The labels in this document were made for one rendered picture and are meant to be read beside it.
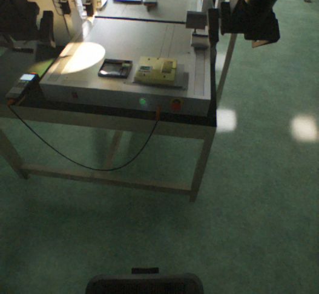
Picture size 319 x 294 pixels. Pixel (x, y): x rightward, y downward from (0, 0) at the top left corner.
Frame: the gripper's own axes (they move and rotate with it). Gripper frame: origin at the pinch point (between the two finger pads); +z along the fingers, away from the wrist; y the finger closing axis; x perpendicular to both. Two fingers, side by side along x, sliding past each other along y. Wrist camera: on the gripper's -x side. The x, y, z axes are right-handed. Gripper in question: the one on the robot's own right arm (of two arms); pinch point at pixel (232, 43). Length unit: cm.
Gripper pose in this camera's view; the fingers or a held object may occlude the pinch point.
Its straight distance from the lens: 59.9
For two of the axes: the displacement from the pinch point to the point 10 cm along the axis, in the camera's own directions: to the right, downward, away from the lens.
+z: -0.2, 1.8, 9.8
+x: 0.1, 9.8, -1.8
